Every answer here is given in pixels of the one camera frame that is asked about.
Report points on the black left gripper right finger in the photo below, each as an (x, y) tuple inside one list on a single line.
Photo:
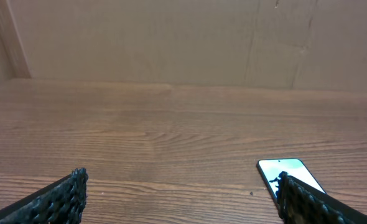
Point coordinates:
[(298, 202)]

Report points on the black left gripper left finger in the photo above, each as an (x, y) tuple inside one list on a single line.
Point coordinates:
[(60, 202)]

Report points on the black Galaxy smartphone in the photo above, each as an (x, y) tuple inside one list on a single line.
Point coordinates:
[(270, 169)]

